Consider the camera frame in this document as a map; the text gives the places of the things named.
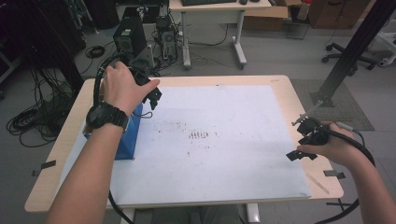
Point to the grey tape strip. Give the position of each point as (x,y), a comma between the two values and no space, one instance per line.
(333,173)

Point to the person's right hand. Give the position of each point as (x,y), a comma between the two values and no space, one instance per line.
(341,146)

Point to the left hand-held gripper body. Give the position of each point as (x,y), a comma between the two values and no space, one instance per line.
(141,76)

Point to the black wristwatch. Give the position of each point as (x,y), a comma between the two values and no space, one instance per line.
(104,115)

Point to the cardboard box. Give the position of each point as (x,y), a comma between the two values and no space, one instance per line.
(267,15)

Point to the black computer tower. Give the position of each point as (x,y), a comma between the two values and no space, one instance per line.
(129,35)

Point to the wooden stick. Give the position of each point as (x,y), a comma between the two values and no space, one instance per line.
(317,183)

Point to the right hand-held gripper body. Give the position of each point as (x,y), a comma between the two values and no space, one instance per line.
(313,130)

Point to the white-legged wooden desk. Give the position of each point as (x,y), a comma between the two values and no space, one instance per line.
(218,12)

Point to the grey computer tower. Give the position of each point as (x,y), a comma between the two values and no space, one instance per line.
(167,40)

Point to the black tape strip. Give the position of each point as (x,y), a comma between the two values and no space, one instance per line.
(48,164)

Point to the black metal stand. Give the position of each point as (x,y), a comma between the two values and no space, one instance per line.
(358,46)

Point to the blue box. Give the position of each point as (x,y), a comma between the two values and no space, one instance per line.
(130,140)

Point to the white table leg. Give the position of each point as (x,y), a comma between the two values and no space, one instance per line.
(253,214)

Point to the white paper sheet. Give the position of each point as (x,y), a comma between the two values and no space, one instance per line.
(233,149)

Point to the person's left hand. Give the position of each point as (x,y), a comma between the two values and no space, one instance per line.
(121,88)

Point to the black office chair base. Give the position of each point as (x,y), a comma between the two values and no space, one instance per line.
(339,51)

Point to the grey floor mat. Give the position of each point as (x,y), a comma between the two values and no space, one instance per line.
(345,105)

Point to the brown cabinet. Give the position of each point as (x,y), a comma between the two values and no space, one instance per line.
(339,14)

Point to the black keyboard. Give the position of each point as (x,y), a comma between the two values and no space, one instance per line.
(208,2)

